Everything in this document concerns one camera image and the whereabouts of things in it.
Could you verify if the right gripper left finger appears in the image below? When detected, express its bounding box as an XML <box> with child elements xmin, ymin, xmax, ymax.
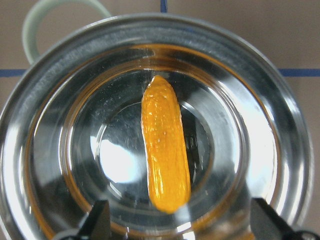
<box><xmin>53</xmin><ymin>200</ymin><xmax>110</xmax><ymax>240</ymax></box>

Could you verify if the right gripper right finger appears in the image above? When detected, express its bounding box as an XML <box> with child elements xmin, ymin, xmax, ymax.
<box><xmin>250</xmin><ymin>198</ymin><xmax>320</xmax><ymax>240</ymax></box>

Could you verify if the yellow corn cob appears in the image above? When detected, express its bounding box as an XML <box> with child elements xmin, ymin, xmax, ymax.
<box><xmin>141</xmin><ymin>75</ymin><xmax>191</xmax><ymax>214</ymax></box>

